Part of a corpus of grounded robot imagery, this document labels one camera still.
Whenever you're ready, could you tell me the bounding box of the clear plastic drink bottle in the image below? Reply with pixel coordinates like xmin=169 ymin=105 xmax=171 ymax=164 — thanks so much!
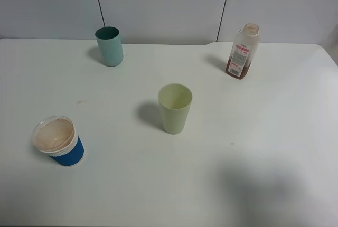
xmin=226 ymin=23 xmax=260 ymax=79

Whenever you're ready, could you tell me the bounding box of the light green plastic cup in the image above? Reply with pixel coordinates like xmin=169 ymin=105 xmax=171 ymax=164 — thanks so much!
xmin=158 ymin=83 xmax=193 ymax=135

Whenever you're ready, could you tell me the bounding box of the teal plastic cup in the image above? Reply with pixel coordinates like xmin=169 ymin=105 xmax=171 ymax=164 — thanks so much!
xmin=95 ymin=26 xmax=124 ymax=67

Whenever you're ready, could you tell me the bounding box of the blue sleeved paper cup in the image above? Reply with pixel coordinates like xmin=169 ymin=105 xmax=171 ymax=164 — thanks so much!
xmin=31 ymin=116 xmax=85 ymax=166

